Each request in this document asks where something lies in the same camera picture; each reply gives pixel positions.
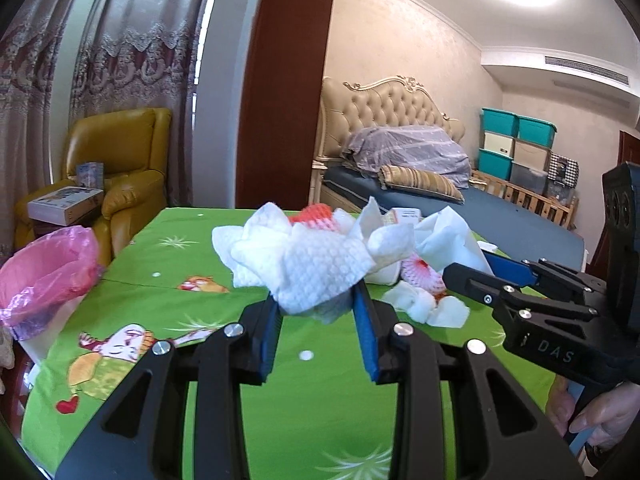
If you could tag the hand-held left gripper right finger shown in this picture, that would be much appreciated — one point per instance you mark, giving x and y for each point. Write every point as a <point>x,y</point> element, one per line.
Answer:
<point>367,340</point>

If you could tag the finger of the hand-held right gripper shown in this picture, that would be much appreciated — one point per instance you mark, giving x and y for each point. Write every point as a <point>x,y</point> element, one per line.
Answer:
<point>510,270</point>
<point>475,285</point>

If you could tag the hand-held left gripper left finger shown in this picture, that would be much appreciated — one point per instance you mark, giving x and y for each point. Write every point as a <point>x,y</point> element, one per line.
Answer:
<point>270,340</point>

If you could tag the white foam scraps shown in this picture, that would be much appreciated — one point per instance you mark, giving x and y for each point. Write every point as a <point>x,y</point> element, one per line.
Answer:
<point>430,307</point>

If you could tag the white paper cup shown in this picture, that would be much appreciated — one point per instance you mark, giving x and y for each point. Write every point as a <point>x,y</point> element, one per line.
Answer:
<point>450,240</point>

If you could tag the white foam wrap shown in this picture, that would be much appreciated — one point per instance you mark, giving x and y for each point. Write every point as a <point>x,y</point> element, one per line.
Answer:
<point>310,270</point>

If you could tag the red white foam fruit net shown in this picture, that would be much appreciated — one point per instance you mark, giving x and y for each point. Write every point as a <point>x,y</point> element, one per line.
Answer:
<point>315,217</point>
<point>422,275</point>

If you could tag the waste bin with pink bag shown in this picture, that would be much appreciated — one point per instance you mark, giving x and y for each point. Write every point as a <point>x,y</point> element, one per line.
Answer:
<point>45,270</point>

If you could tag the person's right hand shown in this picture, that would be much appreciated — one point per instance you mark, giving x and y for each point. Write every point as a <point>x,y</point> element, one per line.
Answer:
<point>610,417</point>

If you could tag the blue mattress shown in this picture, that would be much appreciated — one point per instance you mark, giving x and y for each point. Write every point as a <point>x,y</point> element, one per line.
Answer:
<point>505,220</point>

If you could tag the small white orange box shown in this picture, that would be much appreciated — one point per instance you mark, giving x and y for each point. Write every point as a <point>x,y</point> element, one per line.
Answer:
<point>402,216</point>

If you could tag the stack of plastic storage boxes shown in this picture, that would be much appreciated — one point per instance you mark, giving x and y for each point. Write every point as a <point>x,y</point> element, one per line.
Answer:
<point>500,160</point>

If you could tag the green printed tablecloth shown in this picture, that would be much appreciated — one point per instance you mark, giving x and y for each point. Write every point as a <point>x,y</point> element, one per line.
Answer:
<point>210,245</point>

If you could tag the brown striped pillow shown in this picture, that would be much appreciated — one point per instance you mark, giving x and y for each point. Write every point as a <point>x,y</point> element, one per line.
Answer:
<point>425,182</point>

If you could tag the black white checkered bag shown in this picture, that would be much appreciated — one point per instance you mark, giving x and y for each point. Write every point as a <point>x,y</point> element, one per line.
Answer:
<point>562,167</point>

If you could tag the purple striped duvet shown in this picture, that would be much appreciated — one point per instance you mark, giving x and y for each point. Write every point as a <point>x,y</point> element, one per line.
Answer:
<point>415,152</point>

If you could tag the brown wooden door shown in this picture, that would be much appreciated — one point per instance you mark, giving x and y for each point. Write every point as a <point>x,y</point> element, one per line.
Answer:
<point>630,147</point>

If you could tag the beige tufted bed headboard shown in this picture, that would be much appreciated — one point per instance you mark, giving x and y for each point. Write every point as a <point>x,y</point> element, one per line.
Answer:
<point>390,105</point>

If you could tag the ceiling air vent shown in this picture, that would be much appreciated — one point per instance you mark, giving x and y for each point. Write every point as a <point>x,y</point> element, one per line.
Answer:
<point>585,67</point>

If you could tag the yellow leather armchair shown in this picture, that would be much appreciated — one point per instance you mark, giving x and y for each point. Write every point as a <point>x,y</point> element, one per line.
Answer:
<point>130,150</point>

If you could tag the small blue picture box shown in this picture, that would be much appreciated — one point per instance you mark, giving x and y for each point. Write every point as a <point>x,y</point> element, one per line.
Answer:
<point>90,174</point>

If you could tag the flat cardboard box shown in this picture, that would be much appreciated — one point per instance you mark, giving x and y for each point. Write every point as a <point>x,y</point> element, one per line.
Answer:
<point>65,205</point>

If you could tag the dark brown wooden wardrobe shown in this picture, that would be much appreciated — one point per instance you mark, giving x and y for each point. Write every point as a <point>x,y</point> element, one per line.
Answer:
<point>285,85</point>

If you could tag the lace patterned curtain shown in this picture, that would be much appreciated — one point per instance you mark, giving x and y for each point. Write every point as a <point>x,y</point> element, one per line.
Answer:
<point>115,35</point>

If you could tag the wooden bed rail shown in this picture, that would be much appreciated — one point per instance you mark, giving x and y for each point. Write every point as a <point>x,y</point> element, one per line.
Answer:
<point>530,200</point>

